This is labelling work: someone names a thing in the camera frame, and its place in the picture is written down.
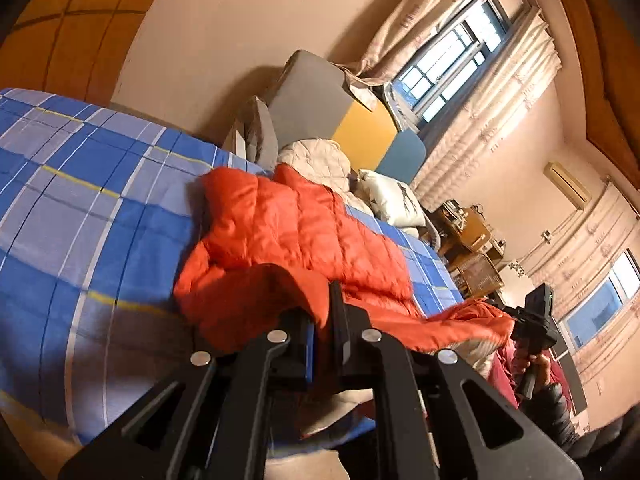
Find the rattan chair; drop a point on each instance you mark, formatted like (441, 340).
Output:
(477, 275)

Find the person's right forearm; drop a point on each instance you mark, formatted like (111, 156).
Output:
(555, 410)

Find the beige patterned curtain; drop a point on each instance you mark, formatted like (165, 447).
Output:
(425, 15)
(500, 110)
(575, 250)

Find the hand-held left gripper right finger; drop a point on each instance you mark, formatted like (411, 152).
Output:
(342, 345)

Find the wall air conditioner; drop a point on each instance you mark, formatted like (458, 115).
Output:
(567, 185)

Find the bed with blue plaid sheet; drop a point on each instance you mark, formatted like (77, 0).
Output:
(75, 200)

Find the barred window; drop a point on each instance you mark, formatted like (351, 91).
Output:
(450, 60)

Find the white floral paper bag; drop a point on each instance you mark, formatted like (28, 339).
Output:
(513, 269)

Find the pink ruffled quilt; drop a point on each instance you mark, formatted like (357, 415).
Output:
(502, 375)

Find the wooden desk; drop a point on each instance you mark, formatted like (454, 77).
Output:
(465, 230)

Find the grey cushion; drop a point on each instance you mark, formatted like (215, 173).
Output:
(260, 135)

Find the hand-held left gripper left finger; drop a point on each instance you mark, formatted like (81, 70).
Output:
(300, 350)

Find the white down jacket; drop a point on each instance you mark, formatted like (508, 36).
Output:
(320, 160)

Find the wooden wardrobe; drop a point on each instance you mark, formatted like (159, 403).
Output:
(75, 25)

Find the person's right hand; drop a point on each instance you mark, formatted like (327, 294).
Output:
(542, 365)

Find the white printed pillow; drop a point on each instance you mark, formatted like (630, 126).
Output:
(390, 195)

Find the grey yellow blue headboard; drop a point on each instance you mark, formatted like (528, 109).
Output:
(360, 130)

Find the orange down jacket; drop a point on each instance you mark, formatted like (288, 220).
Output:
(300, 230)

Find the side window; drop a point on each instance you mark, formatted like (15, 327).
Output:
(600, 305)

